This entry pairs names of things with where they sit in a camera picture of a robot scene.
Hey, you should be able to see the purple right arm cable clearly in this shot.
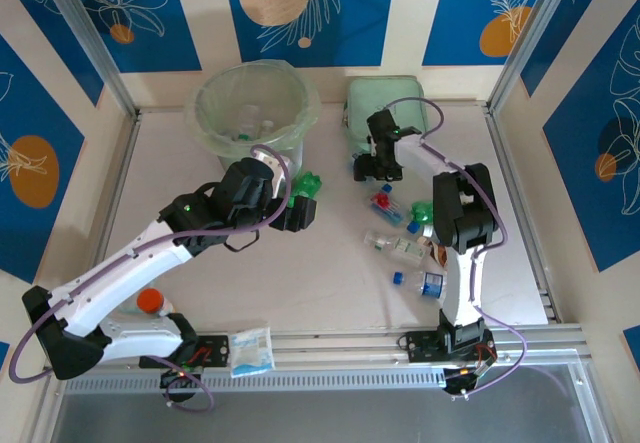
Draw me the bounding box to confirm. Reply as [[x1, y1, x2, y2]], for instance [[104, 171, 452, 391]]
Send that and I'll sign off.
[[372, 96, 529, 397]]

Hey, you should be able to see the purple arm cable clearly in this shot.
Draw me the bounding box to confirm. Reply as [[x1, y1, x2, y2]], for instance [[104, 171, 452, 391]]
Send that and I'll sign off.
[[372, 96, 529, 397], [8, 143, 296, 414]]

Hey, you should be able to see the grey slotted cable duct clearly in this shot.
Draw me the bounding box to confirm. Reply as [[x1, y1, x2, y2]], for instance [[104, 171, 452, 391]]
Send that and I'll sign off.
[[62, 373, 449, 395]]

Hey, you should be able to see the aluminium frame post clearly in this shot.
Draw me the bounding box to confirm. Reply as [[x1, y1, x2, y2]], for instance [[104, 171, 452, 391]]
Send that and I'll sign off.
[[34, 0, 141, 119], [487, 0, 584, 114]]

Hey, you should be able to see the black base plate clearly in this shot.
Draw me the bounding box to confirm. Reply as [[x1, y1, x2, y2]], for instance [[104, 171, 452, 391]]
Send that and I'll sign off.
[[138, 335, 232, 369], [403, 330, 496, 364]]

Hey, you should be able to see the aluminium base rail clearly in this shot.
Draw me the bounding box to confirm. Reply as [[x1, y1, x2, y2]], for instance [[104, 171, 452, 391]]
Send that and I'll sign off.
[[42, 325, 586, 378]]

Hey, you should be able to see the green translucent lined bin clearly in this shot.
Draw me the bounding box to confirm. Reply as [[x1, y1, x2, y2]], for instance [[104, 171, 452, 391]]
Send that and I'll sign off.
[[184, 58, 321, 187]]

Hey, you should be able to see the mint green zip pouch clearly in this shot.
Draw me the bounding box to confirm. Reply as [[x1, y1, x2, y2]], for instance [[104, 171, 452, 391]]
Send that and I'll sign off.
[[342, 75, 429, 159]]

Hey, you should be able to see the orange snack wrapper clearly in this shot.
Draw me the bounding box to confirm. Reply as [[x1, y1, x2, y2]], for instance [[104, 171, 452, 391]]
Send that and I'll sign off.
[[427, 241, 451, 269]]

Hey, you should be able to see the clear bottle orange cap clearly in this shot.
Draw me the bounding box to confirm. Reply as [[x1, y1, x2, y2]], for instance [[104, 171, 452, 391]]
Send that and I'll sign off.
[[122, 287, 177, 320]]

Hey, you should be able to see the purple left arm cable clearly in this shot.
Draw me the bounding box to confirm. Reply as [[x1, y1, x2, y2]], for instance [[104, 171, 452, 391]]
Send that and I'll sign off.
[[8, 143, 296, 414]]

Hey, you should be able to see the white green label clear bottle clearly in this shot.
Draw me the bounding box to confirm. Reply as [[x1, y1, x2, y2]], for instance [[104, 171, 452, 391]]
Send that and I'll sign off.
[[363, 228, 432, 267]]

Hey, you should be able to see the aluminium table rear rail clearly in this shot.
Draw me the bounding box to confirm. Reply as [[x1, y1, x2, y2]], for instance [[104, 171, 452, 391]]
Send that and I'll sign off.
[[134, 100, 494, 114]]

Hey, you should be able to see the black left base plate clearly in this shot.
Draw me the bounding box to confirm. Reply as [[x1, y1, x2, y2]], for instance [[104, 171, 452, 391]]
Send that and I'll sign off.
[[138, 335, 232, 369]]

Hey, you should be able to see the crushed green plastic bottle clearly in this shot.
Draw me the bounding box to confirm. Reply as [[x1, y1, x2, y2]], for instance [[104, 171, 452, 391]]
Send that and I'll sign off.
[[289, 170, 324, 199]]

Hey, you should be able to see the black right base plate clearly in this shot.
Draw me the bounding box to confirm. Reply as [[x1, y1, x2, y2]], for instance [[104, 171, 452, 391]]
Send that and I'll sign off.
[[403, 330, 496, 364]]

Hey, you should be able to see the white blue tissue packet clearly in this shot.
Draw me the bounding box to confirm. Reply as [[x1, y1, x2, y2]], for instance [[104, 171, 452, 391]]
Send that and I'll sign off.
[[228, 326, 277, 378]]

